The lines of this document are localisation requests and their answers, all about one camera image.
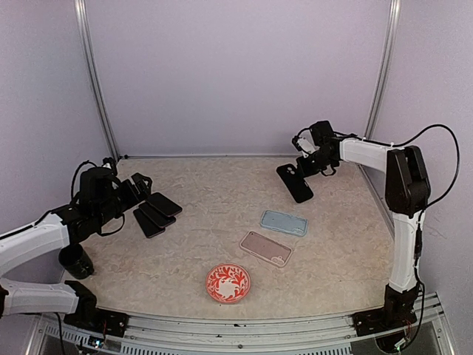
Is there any aluminium frame post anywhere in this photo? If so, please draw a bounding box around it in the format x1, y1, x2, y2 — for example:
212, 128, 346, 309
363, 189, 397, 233
364, 0, 401, 138
74, 0, 120, 161

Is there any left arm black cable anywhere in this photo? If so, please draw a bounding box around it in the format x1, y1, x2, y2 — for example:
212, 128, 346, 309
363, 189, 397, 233
69, 159, 126, 237

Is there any front aluminium rail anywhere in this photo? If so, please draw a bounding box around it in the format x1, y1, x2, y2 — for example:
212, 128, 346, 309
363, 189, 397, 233
27, 294, 457, 354

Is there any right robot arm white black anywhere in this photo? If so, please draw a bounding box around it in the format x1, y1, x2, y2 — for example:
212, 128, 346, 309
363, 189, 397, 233
292, 121, 431, 336

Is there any clear pink phone case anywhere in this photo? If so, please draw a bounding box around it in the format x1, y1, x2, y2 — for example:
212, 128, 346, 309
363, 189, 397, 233
239, 231, 293, 268

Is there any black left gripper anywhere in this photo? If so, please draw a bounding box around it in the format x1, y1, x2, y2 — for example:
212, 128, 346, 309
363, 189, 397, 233
95, 172, 152, 227

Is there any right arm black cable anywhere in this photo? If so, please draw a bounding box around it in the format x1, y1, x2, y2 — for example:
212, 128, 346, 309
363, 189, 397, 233
332, 124, 461, 348

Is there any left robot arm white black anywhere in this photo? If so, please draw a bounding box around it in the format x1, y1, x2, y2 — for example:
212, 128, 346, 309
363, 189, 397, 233
1, 165, 152, 329

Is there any dark green cup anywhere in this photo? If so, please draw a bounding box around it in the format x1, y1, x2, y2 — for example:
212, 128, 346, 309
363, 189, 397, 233
58, 244, 95, 280

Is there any right aluminium frame post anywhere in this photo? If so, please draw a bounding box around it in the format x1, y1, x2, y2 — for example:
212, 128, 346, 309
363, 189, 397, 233
364, 0, 401, 138

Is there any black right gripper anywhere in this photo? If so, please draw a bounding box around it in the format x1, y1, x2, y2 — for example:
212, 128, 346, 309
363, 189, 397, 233
296, 148, 336, 178

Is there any light blue phone case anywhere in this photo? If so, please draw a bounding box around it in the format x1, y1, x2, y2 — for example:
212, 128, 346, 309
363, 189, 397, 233
260, 210, 308, 237

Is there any black phone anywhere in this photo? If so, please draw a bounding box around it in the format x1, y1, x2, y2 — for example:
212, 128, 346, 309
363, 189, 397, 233
133, 209, 166, 239
139, 203, 176, 228
146, 192, 183, 217

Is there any left aluminium frame post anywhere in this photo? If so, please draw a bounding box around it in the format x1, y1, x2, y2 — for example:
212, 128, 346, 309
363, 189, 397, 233
74, 0, 120, 161

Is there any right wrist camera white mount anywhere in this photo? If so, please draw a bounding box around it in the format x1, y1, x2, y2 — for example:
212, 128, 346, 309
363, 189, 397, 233
291, 135, 316, 158

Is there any black phone case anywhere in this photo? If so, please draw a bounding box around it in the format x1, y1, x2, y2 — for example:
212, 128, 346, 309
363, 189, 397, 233
276, 163, 313, 203

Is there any red white patterned bowl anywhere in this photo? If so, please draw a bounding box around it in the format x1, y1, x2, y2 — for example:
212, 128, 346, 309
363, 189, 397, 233
205, 263, 251, 304

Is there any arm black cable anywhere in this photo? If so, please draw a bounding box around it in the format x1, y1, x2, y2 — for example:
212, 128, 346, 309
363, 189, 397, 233
332, 124, 461, 348
69, 159, 126, 237

